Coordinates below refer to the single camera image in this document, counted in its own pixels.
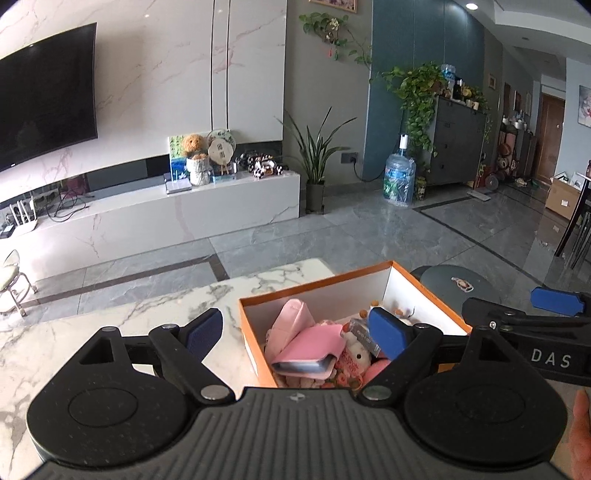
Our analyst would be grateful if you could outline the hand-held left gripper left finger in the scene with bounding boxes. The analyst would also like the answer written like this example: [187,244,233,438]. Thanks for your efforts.
[76,308,236,402]

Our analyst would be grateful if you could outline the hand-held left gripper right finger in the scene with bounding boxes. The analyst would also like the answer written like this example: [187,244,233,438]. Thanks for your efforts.
[360,307,525,402]

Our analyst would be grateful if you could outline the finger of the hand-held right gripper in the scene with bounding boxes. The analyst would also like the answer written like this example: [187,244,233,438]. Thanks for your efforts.
[462,298,591,335]
[530,286,591,319]

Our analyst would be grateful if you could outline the brown bear plush blue outfit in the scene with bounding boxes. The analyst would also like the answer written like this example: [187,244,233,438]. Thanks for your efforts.
[368,299,419,322]

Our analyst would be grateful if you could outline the pink fluffy peach plush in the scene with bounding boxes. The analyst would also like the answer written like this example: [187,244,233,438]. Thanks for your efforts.
[361,357,391,385]

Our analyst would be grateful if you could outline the orange cardboard box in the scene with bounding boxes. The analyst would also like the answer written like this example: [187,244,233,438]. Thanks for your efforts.
[239,261,472,389]

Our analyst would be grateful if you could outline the white crochet flower bouquet doll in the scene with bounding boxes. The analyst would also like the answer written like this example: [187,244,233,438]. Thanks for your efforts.
[284,367,365,391]

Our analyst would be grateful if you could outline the pink wallet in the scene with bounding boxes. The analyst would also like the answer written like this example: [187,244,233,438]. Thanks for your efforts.
[270,324,345,377]

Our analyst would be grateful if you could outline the person's right hand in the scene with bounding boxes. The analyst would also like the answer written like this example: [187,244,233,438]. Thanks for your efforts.
[570,388,591,480]

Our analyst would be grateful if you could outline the white plush toy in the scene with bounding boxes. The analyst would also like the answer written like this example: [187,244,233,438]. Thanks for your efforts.
[341,330,373,374]

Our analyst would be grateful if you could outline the round grey stool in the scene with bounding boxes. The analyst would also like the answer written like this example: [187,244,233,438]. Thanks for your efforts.
[410,264,502,320]

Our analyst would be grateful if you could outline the light pink pouch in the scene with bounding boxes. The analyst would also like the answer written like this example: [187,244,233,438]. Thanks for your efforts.
[265,299,317,365]

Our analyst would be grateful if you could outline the brown cardboard carton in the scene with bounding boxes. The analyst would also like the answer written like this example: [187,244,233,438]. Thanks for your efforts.
[546,173,583,223]

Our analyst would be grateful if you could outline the white marble television console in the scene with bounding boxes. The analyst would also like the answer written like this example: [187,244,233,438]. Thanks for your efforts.
[0,168,302,283]

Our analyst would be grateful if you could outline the grey flat device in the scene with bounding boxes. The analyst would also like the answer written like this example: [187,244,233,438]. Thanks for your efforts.
[163,173,193,195]

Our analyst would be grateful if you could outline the large water bottle with pump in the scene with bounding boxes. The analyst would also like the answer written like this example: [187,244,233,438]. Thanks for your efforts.
[384,134,417,208]

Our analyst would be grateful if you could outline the brown wooden door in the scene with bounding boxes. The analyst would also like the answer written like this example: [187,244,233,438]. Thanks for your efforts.
[536,92,567,184]

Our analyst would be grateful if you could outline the dark grey drawer cabinet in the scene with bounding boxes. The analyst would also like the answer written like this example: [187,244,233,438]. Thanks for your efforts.
[425,98,488,188]

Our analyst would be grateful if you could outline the teddy bear bouquet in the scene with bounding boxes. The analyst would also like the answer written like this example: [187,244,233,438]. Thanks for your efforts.
[181,134,211,186]

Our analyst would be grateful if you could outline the cow pattern figurines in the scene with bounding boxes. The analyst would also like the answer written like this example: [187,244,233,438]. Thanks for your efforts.
[235,154,285,179]

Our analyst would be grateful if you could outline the blue green painting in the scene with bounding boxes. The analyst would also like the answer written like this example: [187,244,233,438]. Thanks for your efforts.
[168,134,208,183]

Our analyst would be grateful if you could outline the round fan ornament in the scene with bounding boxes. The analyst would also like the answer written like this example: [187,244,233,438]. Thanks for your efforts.
[206,129,236,176]

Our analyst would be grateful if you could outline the potted long-leaf plant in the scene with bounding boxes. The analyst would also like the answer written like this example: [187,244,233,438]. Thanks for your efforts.
[277,107,358,214]

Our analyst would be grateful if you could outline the small metal-legged chair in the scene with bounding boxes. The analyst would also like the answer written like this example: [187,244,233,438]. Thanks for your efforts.
[0,249,36,315]

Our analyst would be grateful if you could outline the white router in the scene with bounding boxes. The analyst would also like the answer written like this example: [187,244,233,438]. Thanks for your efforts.
[9,198,39,237]

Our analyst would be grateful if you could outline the trailing pothos plant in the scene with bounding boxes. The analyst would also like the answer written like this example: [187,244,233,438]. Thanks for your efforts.
[369,62,450,154]

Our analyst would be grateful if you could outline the black curved television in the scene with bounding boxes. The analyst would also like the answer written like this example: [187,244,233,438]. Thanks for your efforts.
[0,22,99,172]

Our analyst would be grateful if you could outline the hanging ivy vine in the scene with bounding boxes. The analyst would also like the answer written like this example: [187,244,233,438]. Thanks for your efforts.
[299,11,373,71]

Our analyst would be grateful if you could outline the black cables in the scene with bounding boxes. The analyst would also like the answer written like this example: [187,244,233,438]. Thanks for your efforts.
[46,187,95,220]

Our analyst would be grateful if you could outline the wall picture frame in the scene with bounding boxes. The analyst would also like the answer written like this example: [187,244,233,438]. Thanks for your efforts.
[308,0,359,13]

